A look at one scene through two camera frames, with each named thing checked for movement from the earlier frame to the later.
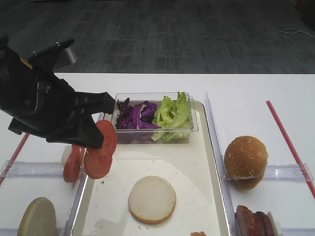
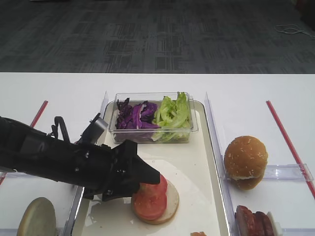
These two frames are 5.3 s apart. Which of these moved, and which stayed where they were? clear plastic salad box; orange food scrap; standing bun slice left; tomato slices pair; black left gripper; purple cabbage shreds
Moved: black left gripper; tomato slices pair
Stayed: standing bun slice left; purple cabbage shreds; clear plastic salad box; orange food scrap
